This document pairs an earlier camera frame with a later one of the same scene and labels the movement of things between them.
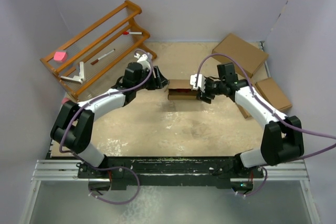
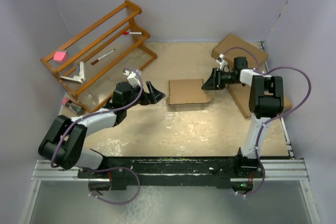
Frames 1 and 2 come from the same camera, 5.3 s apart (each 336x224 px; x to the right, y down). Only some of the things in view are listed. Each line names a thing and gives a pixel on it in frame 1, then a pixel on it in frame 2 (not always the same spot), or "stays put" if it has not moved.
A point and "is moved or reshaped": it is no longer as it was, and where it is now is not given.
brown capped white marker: [101, 57] stays put
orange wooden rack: [83, 60] stays put
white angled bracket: [76, 79] stays put
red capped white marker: [132, 33] stays put
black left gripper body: [151, 83] → [146, 99]
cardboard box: [179, 89] is moved or reshaped
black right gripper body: [212, 88] → [224, 78]
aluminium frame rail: [67, 170] stays put
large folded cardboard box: [248, 56] stays put
